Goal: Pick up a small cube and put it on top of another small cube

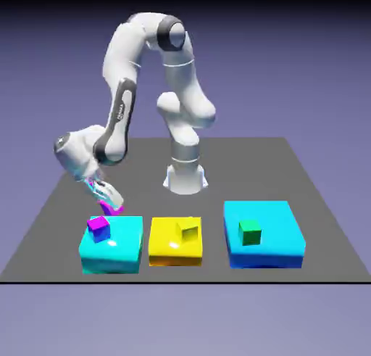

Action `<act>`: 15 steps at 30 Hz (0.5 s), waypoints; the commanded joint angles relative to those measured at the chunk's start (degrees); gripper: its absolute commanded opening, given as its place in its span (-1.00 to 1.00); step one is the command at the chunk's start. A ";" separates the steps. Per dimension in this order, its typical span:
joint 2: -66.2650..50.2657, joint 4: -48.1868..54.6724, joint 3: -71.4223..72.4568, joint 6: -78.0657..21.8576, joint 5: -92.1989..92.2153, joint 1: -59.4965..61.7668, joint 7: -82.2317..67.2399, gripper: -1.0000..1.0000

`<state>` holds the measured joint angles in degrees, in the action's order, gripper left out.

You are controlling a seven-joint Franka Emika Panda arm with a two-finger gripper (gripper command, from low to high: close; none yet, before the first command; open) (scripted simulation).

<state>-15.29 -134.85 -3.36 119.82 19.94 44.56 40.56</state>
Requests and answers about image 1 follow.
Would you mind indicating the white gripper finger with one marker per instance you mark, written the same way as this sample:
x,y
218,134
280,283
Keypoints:
x,y
111,209

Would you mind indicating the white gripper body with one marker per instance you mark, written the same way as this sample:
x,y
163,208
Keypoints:
x,y
105,193

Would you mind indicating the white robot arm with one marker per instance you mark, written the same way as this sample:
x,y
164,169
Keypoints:
x,y
179,100

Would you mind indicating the small purple cube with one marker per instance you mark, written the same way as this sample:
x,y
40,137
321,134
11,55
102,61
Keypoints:
x,y
98,228

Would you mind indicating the small yellow cube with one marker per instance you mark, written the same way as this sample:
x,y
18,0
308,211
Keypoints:
x,y
189,231

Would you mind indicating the small green cube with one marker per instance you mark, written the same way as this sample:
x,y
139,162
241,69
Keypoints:
x,y
250,232

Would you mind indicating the large cyan box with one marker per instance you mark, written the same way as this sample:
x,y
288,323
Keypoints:
x,y
121,245

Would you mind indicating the large yellow box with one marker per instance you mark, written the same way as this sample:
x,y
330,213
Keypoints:
x,y
165,240

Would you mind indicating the large blue box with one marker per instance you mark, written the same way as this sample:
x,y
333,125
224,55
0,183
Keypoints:
x,y
278,231

